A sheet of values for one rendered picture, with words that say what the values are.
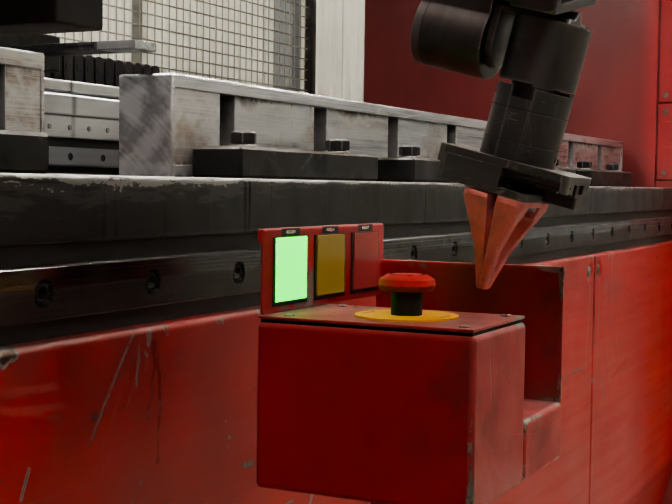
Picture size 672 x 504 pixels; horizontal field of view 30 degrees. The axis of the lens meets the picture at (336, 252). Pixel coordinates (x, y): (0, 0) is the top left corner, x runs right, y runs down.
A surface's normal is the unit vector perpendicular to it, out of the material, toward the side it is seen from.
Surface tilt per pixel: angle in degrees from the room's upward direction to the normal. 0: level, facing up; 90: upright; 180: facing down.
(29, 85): 90
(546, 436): 90
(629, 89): 90
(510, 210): 110
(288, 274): 90
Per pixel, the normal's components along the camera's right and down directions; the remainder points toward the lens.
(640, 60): -0.45, 0.04
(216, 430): 0.89, 0.04
